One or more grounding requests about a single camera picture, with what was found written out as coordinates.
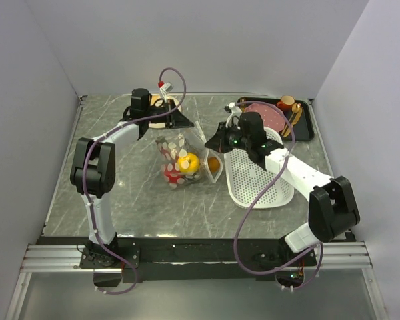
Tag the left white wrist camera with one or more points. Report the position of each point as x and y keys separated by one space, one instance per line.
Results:
x=164 y=89

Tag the orange cup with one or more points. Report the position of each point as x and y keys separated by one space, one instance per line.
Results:
x=286 y=102

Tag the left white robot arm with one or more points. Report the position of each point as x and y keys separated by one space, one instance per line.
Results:
x=93 y=170

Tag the pink dotted plate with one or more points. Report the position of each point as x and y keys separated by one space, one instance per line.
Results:
x=271 y=118

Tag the orange cream round plate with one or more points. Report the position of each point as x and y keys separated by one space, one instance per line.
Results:
x=156 y=101

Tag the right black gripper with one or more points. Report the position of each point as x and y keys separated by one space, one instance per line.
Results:
x=218 y=142

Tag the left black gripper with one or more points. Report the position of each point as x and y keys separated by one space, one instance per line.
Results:
x=175 y=119

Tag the brown kiwi fruit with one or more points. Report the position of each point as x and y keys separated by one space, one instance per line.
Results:
x=213 y=164

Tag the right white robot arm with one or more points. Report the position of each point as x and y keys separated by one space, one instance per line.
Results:
x=332 y=205

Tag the gold spoon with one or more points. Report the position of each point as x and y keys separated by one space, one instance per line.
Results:
x=297 y=112

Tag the yellow apple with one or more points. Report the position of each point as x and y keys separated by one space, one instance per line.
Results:
x=188 y=164

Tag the aluminium frame rail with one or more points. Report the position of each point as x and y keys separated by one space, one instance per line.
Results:
x=67 y=258

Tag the red apple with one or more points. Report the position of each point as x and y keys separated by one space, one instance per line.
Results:
x=172 y=175

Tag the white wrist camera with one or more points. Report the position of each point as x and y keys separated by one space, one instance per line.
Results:
x=164 y=89
x=234 y=113

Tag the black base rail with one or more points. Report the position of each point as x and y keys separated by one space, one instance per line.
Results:
x=156 y=259

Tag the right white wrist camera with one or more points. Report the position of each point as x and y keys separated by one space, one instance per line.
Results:
x=234 y=113

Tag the black serving tray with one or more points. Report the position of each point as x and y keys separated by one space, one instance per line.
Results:
x=303 y=130

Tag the white perforated basket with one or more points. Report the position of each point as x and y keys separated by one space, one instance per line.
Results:
x=245 y=180

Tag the clear dotted zip bag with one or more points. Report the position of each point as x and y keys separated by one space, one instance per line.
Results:
x=190 y=140

